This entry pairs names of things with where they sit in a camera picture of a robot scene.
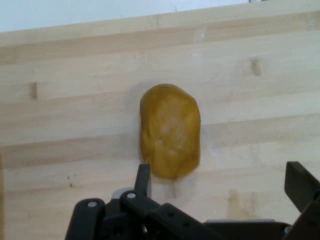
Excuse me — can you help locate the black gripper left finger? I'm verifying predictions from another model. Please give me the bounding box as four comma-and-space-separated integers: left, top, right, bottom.
65, 163, 221, 240

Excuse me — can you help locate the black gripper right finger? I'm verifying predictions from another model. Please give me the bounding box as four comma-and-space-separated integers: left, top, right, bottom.
283, 161, 320, 240

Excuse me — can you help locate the yellow-brown potato toy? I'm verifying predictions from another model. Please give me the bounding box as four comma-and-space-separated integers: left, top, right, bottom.
139, 83, 202, 179

